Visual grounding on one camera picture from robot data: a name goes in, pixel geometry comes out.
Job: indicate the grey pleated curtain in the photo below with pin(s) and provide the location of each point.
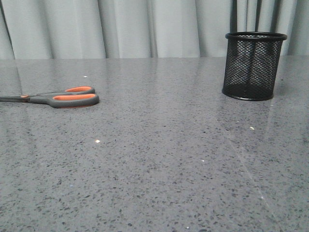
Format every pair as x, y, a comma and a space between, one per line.
43, 29

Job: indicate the grey orange handled scissors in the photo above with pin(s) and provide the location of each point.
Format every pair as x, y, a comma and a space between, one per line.
73, 97

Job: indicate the black mesh pen bucket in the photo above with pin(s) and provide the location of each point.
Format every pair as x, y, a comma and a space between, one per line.
251, 64

